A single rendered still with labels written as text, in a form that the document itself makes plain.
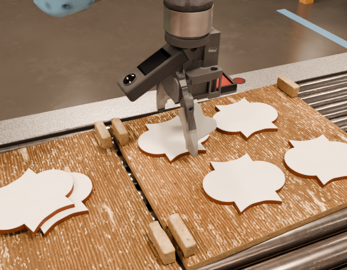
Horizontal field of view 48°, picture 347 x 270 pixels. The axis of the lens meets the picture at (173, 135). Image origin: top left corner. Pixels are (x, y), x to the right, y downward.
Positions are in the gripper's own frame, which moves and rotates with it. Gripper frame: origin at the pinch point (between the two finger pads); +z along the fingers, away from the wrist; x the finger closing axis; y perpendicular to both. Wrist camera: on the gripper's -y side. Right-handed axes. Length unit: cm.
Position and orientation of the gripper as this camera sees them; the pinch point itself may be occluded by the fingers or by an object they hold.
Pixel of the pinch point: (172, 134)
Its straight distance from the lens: 73.1
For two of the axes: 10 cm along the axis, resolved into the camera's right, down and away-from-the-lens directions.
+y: 9.1, -2.4, 3.4
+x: -4.2, -5.6, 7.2
